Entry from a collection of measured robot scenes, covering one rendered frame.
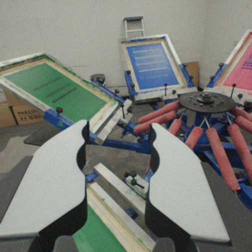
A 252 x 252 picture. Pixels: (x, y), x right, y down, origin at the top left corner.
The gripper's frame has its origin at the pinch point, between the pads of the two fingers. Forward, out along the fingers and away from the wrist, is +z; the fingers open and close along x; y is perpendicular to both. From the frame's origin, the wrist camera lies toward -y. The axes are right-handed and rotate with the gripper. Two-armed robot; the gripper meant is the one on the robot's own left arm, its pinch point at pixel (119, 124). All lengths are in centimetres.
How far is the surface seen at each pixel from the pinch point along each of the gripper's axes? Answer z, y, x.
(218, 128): 98, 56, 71
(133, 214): 42, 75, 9
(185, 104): 81, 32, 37
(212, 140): 61, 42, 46
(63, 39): 386, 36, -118
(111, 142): 103, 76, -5
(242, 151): 57, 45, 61
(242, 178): 50, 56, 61
